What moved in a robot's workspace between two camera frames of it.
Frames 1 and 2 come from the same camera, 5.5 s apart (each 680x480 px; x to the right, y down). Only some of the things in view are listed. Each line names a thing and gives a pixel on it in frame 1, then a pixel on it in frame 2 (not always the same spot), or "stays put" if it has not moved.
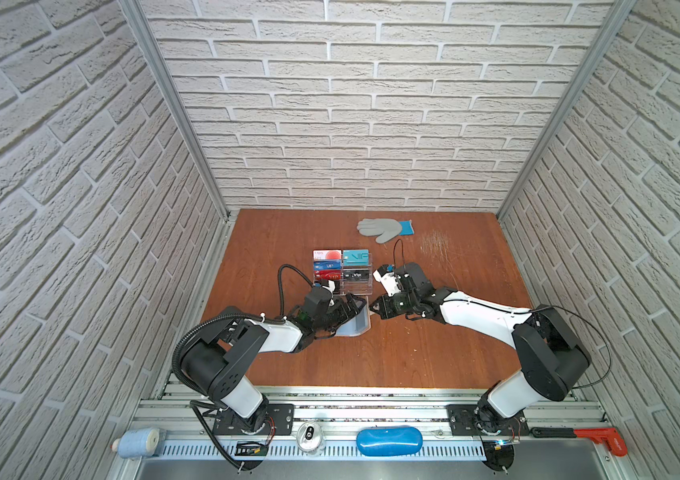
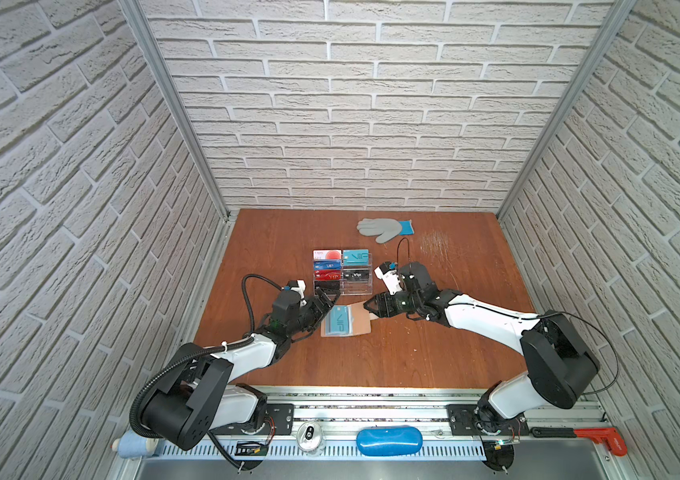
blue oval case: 380,441 stays put
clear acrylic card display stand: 353,267 stays put
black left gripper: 347,313 to 321,309
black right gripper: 384,311 stays put
